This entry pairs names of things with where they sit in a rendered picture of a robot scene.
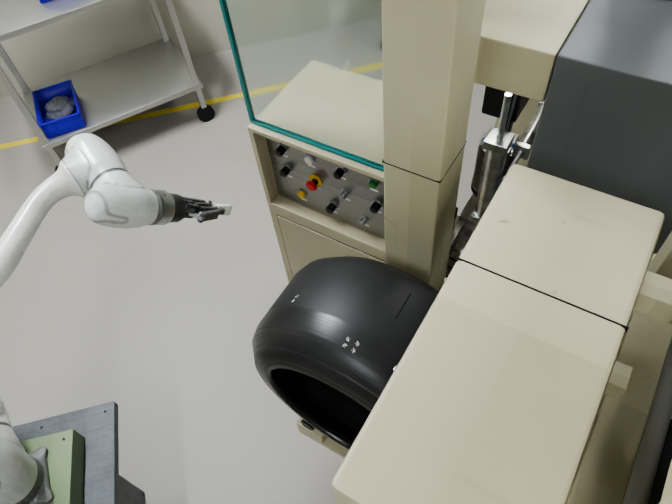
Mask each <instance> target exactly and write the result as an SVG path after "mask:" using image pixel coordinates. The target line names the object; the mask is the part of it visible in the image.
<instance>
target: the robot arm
mask: <svg viewBox="0 0 672 504"><path fill-rule="evenodd" d="M69 196H80V197H83V198H84V211H85V213H86V215H87V217H88V218H89V219H90V220H91V221H92V222H94V223H96V224H99V225H102V226H106V227H111V228H123V229H128V228H139V227H142V226H145V225H148V226H152V225H166V224H168V223H170V222H179V221H181V220H182V219H183V218H193V217H194V218H197V220H198V222H199V223H202V222H203V221H209V220H214V219H218V216H219V215H230V212H231V209H232V206H231V205H230V204H212V201H211V200H209V202H206V201H205V200H201V199H195V198H189V197H182V196H180V195H179V194H171V193H168V192H166V191H165V190H153V189H145V188H144V186H143V185H141V184H140V183H139V182H137V181H136V180H135V179H134V178H133V177H132V176H131V175H130V174H129V172H128V171H127V169H126V166H125V164H124V163H123V161H122V160H121V158H120V157H119V155H118V154H117V153H116V152H115V151H114V150H113V148H112V147H111V146H110V145H109V144H108V143H107V142H105V141H104V140H103V139H101V138H100V137H98V136H96V135H94V134H90V133H81V134H77V135H75V136H73V137H72V138H70V139H69V141H68V142H67V145H66V148H65V157H64V158H63V159H62V160H61V161H60V163H59V167H58V169H57V171H56V172H55V173H54V174H53V175H52V176H50V177H49V178H48V179H46V180H45V181H44V182H43V183H41V184H40V185H39V186H38V187H37V188H36V189H35V190H34V191H33V192H32V193H31V194H30V195H29V197H28V198H27V199H26V201H25V202H24V204H23V205H22V206H21V208H20V209H19V211H18V212H17V214H16V215H15V217H14V218H13V220H12V221H11V223H10V224H9V226H8V227H7V229H6V230H5V232H4V233H3V235H2V236H1V238H0V288H1V287H2V286H3V285H4V283H5V282H6V281H7V280H8V279H9V277H10V276H11V275H12V273H13V272H14V270H15V269H16V267H17V265H18V264H19V262H20V260H21V258H22V257H23V255H24V253H25V251H26V250H27V248H28V246H29V244H30V243H31V241H32V239H33V237H34V236H35V234H36V232H37V230H38V229H39V227H40V225H41V223H42V222H43V220H44V218H45V216H46V215H47V213H48V212H49V210H50V209H51V208H52V207H53V206H54V205H55V204H56V203H57V202H59V201H60V200H62V199H64V198H66V197H69ZM47 456H48V449H47V448H46V447H45V446H41V447H39V448H37V449H36V450H35V451H33V452H31V453H29V454H27V453H26V452H25V448H24V447H23V445H22V444H21V442H20V441H19V439H18V438H17V436H16V434H15V432H14V431H13V429H12V426H11V422H10V418H9V415H8V412H7V410H6V407H5V405H4V402H3V400H2V398H1V396H0V504H48V503H50V502H52V501H53V499H54V493H53V492H52V490H51V485H50V477H49V469H48V462H47Z"/></svg>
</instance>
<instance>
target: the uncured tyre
mask: <svg viewBox="0 0 672 504"><path fill-rule="evenodd" d="M410 293H411V296H410V298H409V299H408V301H407V303H406V304H405V306H404V308H403V309H402V311H401V313H400V314H399V316H398V318H397V319H395V317H396V316H397V314H398V312H399V311H400V309H401V307H402V306H403V304H404V302H405V301H406V299H407V297H408V296H409V294H410ZM438 293H439V291H438V290H436V289H435V288H433V287H432V286H430V285H429V284H427V283H425V282H424V281H422V280H420V279H418V278H417V277H415V276H413V275H411V274H409V273H407V272H405V271H403V270H401V269H398V268H396V267H393V266H391V265H388V264H385V263H382V262H379V261H376V260H372V259H368V258H362V257H354V256H342V257H331V258H322V259H318V260H315V261H312V262H310V263H309V264H308V265H306V266H305V267H303V268H302V269H301V270H299V271H298V272H297V273H296V274H295V276H294V277H293V278H292V280H291V281H290V282H289V284H288V285H287V286H286V288H285V289H284V290H283V292H282V293H281V294H280V296H279V297H278V298H277V300H276V301H275V302H274V304H273V305H272V306H271V308H270V309H269V310H268V312H267V313H266V314H265V316H264V317H263V319H262V320H261V321H260V323H259V324H258V326H257V328H256V331H255V333H254V336H253V339H252V347H253V354H254V362H255V367H256V369H257V371H258V373H259V375H260V377H261V378H262V379H263V381H264V382H265V383H266V385H267V386H268V387H269V388H270V389H271V390H272V392H273V393H274V394H275V395H276V396H277V397H278V398H279V399H280V400H281V401H282V402H283V403H285V404H286V405H287V406H288V407H289V408H290V409H291V410H292V411H294V412H295V413H296V414H297V415H298V416H300V417H301V418H302V419H304V420H305V421H306V422H307V423H309V424H310V425H311V426H313V427H314V428H316V429H317V430H318V431H320V432H321V433H323V434H324V435H326V436H327V437H329V438H330V439H332V440H333V441H335V442H336V443H338V444H340V445H341V446H343V447H345V448H346V449H348V450H349V449H350V448H351V446H352V444H353V442H354V441H355V439H356V437H357V435H358V434H359V432H360V430H361V428H362V427H363V425H364V423H365V421H366V420H367V418H368V416H369V414H370V413H371V411H372V409H373V407H374V406H375V404H376V402H377V400H378V399H379V397H380V395H381V393H382V392H383V390H384V388H385V386H386V385H387V383H388V381H389V379H390V377H391V376H392V374H393V369H394V367H395V365H398V363H399V362H400V360H401V358H402V356H403V355H404V353H405V351H406V349H407V348H408V346H409V344H410V342H411V341H412V339H413V337H414V335H415V334H416V332H417V330H418V328H419V327H420V325H421V323H422V321H423V320H424V318H425V316H426V314H427V313H428V311H429V309H430V307H431V306H432V304H433V302H434V300H435V299H436V297H437V295H438ZM295 294H301V296H300V297H299V298H298V300H297V301H296V303H295V304H288V303H289V302H290V300H291V299H292V298H293V296H294V295H295ZM346 334H347V335H349V336H351V337H353V338H355V339H357V340H359V341H361V342H362V343H363V344H362V346H361V348H360V349H359V351H358V353H357V355H356V356H355V355H353V354H351V353H349V352H347V351H345V350H343V349H341V348H339V346H340V344H341V342H342V340H343V338H344V336H345V335H346Z"/></svg>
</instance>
